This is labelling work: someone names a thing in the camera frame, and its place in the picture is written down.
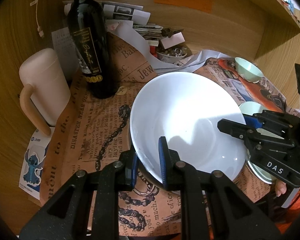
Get small mint green bowl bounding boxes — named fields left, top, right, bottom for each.
left=235, top=57, right=264, bottom=83

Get stack of newspapers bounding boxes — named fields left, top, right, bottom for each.
left=99, top=1, right=163, bottom=47

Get printed newspaper table cover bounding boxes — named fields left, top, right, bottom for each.
left=40, top=52, right=300, bottom=237

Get stitch sticker card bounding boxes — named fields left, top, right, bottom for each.
left=19, top=127, right=55, bottom=200

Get dark wine bottle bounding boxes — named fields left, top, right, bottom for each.
left=67, top=0, right=119, bottom=99

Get orange sleeve forearm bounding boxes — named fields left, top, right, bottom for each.
left=275, top=198, right=300, bottom=233

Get small bowl of trinkets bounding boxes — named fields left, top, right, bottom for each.
left=157, top=47, right=187, bottom=63

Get mint green plate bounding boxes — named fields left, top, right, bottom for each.
left=239, top=101, right=277, bottom=185

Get right hand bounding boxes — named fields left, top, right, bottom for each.
left=275, top=180, right=287, bottom=197

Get white bowl black ovals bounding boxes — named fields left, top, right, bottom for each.
left=129, top=72, right=247, bottom=183

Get white small box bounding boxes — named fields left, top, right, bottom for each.
left=160, top=32, right=185, bottom=49

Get wooden shelf unit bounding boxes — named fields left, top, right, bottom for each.
left=0, top=0, right=300, bottom=233

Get pink mug with handle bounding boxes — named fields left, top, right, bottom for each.
left=19, top=48, right=71, bottom=137

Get grey folded paper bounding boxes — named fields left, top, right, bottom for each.
left=108, top=21, right=234, bottom=74

